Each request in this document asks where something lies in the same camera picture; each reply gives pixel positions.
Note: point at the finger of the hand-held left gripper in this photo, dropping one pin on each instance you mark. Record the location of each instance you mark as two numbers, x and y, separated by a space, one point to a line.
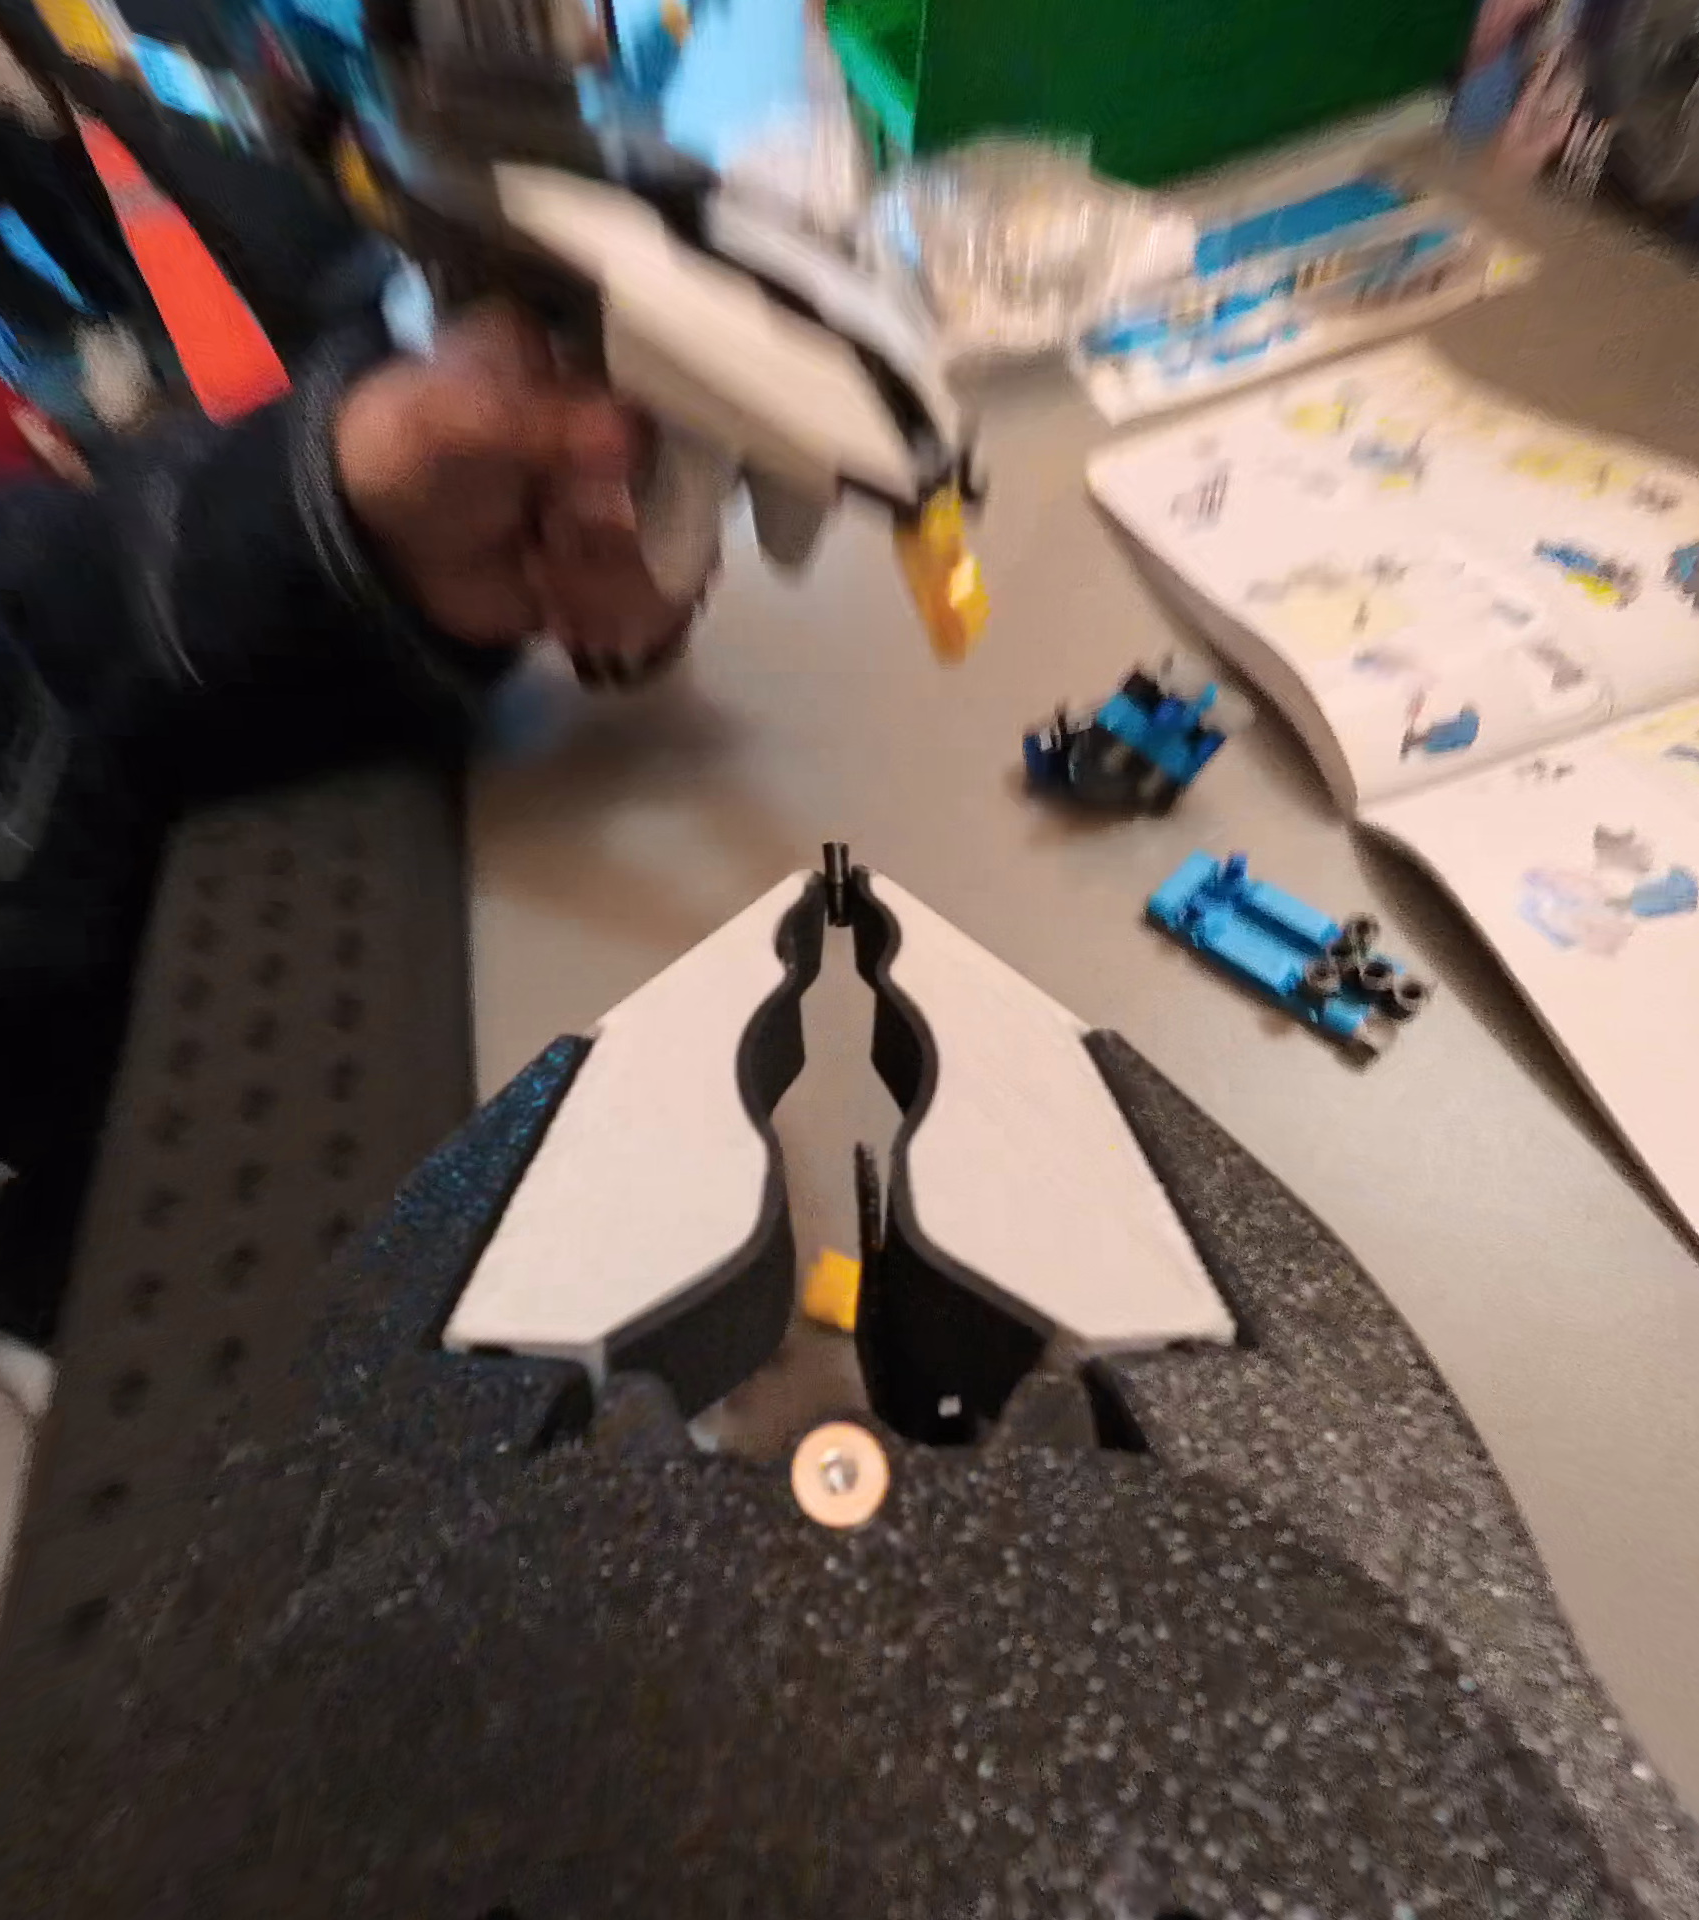
701 344
865 322

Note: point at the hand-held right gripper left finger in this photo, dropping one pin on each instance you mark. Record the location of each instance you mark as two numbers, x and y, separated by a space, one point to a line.
611 1170

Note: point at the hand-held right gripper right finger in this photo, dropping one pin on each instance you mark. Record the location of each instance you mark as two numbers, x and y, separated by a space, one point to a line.
1060 1170

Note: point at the yellow building piece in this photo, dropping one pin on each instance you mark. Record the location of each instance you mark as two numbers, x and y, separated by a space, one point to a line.
944 579
833 1290

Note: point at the small black pin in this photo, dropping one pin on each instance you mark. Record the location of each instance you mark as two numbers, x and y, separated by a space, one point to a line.
837 878

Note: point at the grey desk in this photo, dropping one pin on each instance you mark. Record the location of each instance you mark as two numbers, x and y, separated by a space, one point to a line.
1390 1201

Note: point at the person's left hand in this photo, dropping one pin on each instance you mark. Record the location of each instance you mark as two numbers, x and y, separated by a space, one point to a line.
489 480

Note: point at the clear plastic bag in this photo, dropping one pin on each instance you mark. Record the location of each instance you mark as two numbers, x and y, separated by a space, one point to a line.
1044 255

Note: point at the blue-yellow brick assembly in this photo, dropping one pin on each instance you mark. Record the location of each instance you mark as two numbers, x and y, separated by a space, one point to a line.
1254 930

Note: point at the green plastic bin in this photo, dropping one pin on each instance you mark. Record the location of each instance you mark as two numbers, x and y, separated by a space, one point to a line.
1164 75

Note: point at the blue tracked toy assembly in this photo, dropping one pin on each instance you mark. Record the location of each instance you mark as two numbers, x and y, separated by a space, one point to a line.
1120 751

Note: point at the blue robot sticker sheet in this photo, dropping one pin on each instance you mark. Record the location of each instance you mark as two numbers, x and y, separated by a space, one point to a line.
1314 285

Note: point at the open instruction booklet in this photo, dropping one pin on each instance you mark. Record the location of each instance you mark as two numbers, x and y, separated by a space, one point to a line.
1510 600

